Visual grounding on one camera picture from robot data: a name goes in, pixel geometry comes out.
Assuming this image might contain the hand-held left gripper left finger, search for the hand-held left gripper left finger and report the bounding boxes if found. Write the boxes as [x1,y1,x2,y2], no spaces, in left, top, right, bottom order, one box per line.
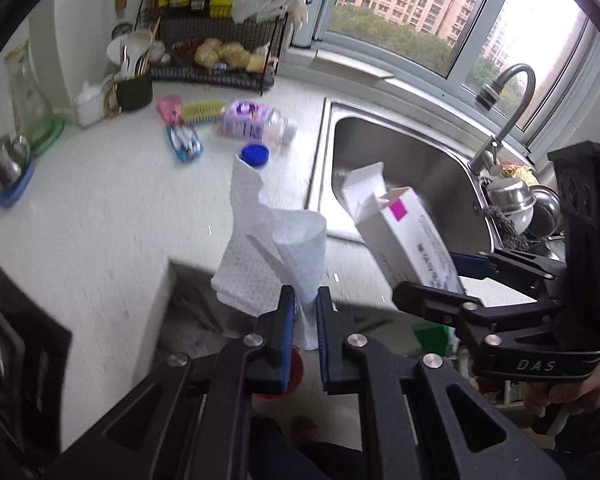
[45,285,298,480]

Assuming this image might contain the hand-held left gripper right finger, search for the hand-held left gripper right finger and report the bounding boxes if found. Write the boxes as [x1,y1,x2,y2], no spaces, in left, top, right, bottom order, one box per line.
[316,286,566,480]

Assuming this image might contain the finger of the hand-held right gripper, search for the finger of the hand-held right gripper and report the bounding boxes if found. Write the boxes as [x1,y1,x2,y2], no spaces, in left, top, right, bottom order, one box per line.
[392,281,561,356]
[450,250,568,282]

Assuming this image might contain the red trash bin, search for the red trash bin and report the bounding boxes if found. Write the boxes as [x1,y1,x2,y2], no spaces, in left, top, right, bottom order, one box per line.
[252,347,306,401]

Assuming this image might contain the white carton pink label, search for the white carton pink label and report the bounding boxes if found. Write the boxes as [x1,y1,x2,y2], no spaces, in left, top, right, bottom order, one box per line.
[340,161,467,295]

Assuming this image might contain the white paper towel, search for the white paper towel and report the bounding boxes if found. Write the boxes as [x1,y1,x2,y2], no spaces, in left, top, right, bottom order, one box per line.
[211,154,327,351]

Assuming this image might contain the blue bottle cap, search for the blue bottle cap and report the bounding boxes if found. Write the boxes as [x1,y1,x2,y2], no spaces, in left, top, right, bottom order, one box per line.
[241,143,271,167]

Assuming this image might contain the purple label plastic bottle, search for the purple label plastic bottle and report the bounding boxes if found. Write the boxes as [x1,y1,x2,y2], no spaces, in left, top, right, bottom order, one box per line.
[216,100,299,146]

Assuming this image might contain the blue wrapper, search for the blue wrapper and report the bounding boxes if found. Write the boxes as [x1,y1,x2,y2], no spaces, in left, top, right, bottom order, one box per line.
[165,124,204,164]

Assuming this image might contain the yellow-green scrub brush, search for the yellow-green scrub brush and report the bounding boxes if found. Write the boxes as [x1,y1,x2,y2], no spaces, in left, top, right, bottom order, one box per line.
[180,100,227,125]

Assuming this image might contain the pink packet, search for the pink packet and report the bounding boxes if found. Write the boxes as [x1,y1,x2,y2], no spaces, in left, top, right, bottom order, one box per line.
[155,95,186,126]

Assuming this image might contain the person's right forearm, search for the person's right forearm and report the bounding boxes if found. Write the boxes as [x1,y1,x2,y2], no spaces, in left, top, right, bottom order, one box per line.
[555,380,600,461]

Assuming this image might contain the person's right hand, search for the person's right hand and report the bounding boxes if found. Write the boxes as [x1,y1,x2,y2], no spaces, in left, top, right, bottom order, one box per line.
[522,360,600,417]

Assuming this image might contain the green box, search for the green box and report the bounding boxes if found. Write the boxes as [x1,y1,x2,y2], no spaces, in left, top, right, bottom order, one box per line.
[412,322,453,358]

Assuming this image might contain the steel wool scrubber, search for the steel wool scrubber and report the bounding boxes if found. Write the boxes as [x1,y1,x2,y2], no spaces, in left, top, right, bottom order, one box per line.
[485,202,531,251]

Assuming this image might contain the clear plastic bag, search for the clear plastic bag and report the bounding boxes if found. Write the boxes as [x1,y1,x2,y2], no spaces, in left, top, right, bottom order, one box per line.
[157,280,261,361]

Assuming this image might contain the person's leg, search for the person's leg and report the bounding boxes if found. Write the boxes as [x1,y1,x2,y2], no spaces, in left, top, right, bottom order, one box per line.
[250,415,376,480]

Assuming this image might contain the yellow packet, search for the yellow packet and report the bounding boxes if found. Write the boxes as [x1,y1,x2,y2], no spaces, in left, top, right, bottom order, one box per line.
[500,162,541,186]

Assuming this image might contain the stainless steel sink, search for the stainless steel sink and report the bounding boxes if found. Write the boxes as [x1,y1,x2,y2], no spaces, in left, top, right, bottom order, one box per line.
[305,97,566,271]

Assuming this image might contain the steel faucet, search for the steel faucet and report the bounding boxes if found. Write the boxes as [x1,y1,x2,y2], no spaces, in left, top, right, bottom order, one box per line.
[467,63,537,176]

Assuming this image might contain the window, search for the window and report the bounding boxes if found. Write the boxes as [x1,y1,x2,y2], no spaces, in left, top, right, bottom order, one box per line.
[310,0,600,151]

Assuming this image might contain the black gas stove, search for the black gas stove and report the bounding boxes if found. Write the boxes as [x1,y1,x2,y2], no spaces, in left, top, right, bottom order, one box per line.
[0,242,73,466]

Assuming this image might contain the dark green mug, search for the dark green mug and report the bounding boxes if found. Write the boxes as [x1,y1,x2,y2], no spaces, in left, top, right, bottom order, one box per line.
[104,74,154,113]

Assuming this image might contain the ginger root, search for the ginger root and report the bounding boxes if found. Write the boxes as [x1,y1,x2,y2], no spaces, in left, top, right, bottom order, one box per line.
[220,40,253,66]
[194,37,223,68]

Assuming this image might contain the white lidded jar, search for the white lidded jar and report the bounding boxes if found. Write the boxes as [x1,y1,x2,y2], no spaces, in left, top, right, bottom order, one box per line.
[73,80,112,128]

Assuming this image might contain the blue coaster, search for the blue coaster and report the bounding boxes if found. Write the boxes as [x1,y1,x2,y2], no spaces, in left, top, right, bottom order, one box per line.
[0,157,35,208]

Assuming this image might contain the green coaster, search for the green coaster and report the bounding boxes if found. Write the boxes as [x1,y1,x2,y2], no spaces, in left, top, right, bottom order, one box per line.
[30,115,66,158]

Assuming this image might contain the white plastic bag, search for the white plastic bag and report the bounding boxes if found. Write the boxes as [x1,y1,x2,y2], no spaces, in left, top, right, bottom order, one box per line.
[231,0,311,28]

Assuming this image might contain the white rice spoon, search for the white rice spoon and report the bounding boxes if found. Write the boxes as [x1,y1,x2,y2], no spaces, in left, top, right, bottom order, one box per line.
[127,30,153,78]

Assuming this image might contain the wooden chopsticks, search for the wooden chopsticks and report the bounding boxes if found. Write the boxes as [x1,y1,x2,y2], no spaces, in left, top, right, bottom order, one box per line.
[147,17,162,61]

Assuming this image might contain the steel teapot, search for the steel teapot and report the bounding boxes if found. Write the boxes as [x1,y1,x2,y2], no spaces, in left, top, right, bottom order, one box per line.
[0,134,32,188]

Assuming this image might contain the white plastic spoon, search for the white plastic spoon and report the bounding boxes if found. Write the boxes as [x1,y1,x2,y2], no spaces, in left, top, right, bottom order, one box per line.
[105,37,131,78]

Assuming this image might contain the glass carafe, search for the glass carafe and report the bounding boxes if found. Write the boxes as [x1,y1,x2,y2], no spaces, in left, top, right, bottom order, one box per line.
[4,40,56,153]

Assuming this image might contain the black wire rack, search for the black wire rack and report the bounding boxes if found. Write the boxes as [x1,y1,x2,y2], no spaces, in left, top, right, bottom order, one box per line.
[132,0,290,96]

